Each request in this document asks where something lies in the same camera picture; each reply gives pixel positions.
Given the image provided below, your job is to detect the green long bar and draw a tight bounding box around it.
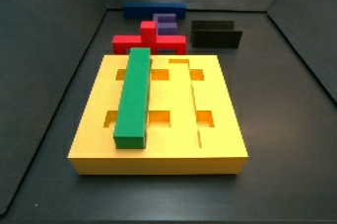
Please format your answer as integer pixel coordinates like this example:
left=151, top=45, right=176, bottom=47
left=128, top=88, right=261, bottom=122
left=113, top=48, right=151, bottom=149

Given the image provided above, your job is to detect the red cross-shaped block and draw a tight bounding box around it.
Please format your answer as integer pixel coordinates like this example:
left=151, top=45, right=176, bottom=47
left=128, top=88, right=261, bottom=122
left=112, top=21, right=187, bottom=54

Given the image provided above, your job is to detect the blue long bar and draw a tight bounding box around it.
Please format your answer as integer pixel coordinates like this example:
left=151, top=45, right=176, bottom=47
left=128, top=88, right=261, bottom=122
left=123, top=2, right=187, bottom=19

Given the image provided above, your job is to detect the purple L-shaped block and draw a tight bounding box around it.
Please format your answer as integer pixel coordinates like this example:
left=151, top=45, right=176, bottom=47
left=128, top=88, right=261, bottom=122
left=153, top=13, right=177, bottom=36

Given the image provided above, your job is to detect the yellow slotted board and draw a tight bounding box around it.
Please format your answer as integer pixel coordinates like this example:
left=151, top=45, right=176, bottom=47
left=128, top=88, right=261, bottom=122
left=68, top=55, right=248, bottom=175

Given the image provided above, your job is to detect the black flat block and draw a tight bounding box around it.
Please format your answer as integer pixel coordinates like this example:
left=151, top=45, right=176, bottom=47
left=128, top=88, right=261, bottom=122
left=191, top=21, right=243, bottom=48

